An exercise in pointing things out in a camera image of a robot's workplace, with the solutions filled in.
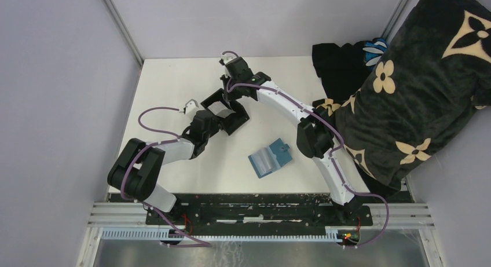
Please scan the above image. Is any blue leather card holder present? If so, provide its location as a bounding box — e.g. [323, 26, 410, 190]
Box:
[248, 138, 292, 179]

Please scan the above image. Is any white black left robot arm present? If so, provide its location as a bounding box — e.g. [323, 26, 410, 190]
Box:
[107, 110, 222, 225]

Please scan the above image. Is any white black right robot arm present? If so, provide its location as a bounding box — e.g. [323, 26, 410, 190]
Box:
[219, 53, 362, 225]

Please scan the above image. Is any stack of silver cards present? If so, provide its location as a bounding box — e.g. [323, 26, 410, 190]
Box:
[208, 101, 235, 118]

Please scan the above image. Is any black plastic card bin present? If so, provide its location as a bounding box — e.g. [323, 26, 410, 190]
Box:
[200, 89, 250, 136]

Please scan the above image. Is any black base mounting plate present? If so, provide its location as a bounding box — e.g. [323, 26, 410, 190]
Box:
[165, 193, 373, 237]

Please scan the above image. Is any black cloth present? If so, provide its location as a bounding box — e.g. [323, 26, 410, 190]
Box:
[312, 41, 371, 103]

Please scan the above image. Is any blue white patterned cloth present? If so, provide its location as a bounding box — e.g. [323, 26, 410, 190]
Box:
[362, 38, 389, 69]

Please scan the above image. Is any black floral fleece blanket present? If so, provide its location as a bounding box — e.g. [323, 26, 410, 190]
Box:
[313, 0, 490, 193]

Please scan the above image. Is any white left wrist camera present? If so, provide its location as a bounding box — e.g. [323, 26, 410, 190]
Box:
[180, 99, 200, 118]

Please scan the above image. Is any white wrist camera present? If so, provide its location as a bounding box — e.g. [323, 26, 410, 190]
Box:
[219, 54, 237, 66]
[180, 99, 200, 118]

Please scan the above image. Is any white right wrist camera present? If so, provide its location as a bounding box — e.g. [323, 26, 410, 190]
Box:
[219, 54, 237, 66]

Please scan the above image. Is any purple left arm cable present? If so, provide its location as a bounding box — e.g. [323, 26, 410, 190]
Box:
[119, 107, 212, 248]

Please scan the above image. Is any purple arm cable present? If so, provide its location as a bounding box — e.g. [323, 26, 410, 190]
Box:
[221, 50, 390, 248]
[119, 107, 212, 248]

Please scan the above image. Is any aluminium frame rail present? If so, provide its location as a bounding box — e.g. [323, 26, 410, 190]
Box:
[87, 202, 147, 228]

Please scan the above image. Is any light blue slotted cable duct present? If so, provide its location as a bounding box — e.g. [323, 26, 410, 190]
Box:
[100, 227, 342, 243]

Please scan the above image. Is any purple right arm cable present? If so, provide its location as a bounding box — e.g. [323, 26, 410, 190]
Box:
[221, 50, 390, 248]

